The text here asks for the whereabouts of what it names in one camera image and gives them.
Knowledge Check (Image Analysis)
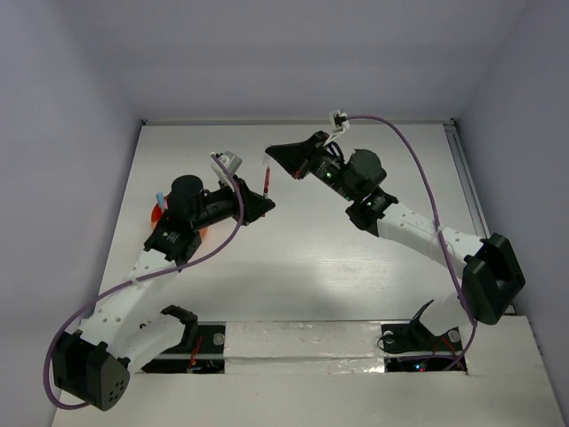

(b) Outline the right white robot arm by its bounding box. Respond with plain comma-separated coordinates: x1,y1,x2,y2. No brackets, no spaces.
265,132,525,349

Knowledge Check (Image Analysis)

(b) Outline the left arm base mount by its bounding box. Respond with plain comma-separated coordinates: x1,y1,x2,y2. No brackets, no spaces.
141,323,226,375

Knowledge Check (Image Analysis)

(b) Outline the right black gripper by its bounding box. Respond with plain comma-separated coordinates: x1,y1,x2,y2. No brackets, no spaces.
268,130,358,202

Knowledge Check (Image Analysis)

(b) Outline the red gel pen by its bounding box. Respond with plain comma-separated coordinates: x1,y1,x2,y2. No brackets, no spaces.
263,165,271,199

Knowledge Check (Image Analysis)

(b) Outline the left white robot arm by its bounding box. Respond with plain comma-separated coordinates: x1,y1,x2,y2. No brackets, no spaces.
43,175,276,411

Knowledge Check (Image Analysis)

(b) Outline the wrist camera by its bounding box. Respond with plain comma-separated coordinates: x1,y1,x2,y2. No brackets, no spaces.
326,109,350,142
211,151,243,187

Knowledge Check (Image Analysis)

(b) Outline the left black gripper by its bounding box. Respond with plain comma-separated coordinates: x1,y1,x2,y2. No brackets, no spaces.
191,174,275,231

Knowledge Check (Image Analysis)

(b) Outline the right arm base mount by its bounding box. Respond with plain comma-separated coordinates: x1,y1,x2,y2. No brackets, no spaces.
376,300,468,373

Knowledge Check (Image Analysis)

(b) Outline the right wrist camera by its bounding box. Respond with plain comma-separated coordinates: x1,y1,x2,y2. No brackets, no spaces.
326,109,350,142

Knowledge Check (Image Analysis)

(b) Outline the orange pen holder cup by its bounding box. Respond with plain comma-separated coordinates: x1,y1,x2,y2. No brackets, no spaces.
148,193,210,239

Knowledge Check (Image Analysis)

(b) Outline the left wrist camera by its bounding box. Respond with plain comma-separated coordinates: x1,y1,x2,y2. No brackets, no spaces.
211,151,243,187

